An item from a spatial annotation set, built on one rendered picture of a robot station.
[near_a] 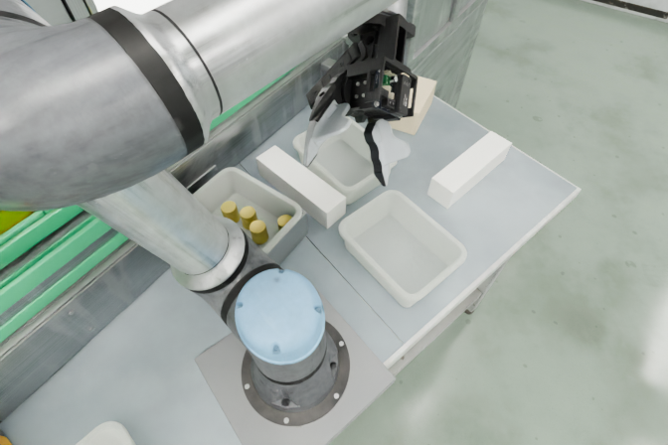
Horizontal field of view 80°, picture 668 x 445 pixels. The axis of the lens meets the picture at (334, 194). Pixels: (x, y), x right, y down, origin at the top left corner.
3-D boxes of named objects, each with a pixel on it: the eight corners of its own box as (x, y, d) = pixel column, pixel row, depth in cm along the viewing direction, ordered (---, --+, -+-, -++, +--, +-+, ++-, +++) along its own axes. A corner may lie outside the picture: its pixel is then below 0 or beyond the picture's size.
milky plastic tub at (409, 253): (389, 209, 96) (393, 185, 89) (462, 273, 85) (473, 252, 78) (332, 247, 89) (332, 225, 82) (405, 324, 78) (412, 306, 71)
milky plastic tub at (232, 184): (237, 187, 98) (230, 162, 91) (309, 231, 89) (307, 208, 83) (181, 235, 89) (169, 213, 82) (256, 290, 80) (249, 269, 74)
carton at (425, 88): (431, 102, 119) (436, 80, 113) (414, 135, 110) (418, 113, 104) (394, 91, 122) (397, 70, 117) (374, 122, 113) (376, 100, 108)
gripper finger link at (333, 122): (320, 145, 42) (363, 91, 46) (284, 147, 46) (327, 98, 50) (334, 167, 43) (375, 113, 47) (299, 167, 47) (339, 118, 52)
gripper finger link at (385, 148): (411, 187, 53) (394, 122, 50) (377, 186, 58) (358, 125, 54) (422, 177, 55) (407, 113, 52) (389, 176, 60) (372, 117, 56)
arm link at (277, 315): (284, 402, 57) (270, 370, 47) (230, 338, 64) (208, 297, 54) (343, 342, 63) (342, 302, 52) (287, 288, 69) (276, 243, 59)
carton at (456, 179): (504, 159, 104) (512, 142, 100) (447, 209, 94) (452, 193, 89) (484, 147, 107) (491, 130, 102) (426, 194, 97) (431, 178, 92)
